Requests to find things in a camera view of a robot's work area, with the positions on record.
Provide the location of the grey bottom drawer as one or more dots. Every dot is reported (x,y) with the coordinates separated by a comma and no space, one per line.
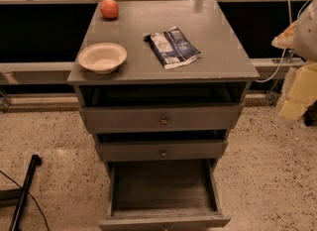
(163,196)

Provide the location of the grey drawer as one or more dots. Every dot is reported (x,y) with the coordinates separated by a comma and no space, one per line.
(154,151)
(134,119)
(163,196)

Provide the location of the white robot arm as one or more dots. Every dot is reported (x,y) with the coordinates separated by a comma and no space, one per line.
(299,91)

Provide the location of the grey wooden drawer cabinet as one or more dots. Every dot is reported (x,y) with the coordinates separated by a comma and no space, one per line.
(221,76)

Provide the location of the grey top drawer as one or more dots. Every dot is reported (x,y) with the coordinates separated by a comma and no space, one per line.
(134,119)

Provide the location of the grey middle drawer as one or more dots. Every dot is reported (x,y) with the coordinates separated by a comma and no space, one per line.
(154,151)

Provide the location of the blue white snack bag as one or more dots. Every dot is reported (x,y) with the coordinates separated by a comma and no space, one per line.
(172,48)

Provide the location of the white paper bowl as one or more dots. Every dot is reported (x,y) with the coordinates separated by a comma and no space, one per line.
(102,58)

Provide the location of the red apple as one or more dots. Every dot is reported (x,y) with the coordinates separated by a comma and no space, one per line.
(109,9)

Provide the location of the black stand leg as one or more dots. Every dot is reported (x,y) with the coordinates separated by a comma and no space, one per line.
(17,197)

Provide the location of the metal railing frame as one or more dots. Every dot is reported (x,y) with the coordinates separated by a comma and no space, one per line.
(49,66)

